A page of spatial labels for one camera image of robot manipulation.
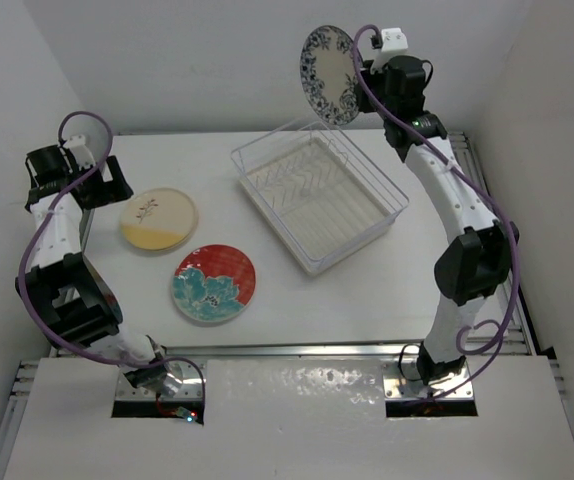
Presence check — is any black patterned plate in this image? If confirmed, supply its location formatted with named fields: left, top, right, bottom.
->
left=299, top=25, right=359, bottom=126

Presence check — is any tan plate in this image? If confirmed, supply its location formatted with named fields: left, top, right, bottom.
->
left=119, top=187, right=199, bottom=251

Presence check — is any red blue floral plate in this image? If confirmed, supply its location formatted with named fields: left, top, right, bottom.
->
left=171, top=244, right=257, bottom=325

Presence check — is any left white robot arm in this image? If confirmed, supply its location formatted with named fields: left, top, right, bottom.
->
left=16, top=136, right=168, bottom=391

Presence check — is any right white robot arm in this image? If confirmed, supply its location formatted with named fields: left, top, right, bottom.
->
left=355, top=55, right=518, bottom=384

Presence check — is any cream drip tray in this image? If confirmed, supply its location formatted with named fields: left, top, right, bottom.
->
left=240, top=138, right=398, bottom=276

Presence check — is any small green circuit board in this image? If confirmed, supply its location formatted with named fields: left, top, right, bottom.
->
left=155, top=395, right=198, bottom=423

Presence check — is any white front cover panel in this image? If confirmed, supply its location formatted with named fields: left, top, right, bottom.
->
left=6, top=357, right=574, bottom=479

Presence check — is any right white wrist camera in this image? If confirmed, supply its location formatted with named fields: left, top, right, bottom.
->
left=370, top=28, right=409, bottom=73

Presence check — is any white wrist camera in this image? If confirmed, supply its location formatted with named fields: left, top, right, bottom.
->
left=370, top=28, right=409, bottom=73
left=64, top=134, right=96, bottom=170

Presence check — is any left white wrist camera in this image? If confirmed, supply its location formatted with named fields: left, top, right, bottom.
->
left=64, top=134, right=96, bottom=170

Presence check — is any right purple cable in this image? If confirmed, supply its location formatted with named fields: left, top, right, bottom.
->
left=351, top=24, right=521, bottom=401

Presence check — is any purple cable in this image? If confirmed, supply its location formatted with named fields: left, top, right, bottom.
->
left=16, top=110, right=207, bottom=401
left=351, top=24, right=521, bottom=401

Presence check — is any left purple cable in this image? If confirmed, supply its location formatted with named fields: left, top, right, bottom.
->
left=16, top=110, right=207, bottom=401

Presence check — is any white wire dish rack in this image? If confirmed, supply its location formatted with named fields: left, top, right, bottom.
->
left=231, top=118, right=409, bottom=276

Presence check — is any aluminium mounting rail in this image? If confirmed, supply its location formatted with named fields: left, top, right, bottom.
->
left=11, top=335, right=533, bottom=406

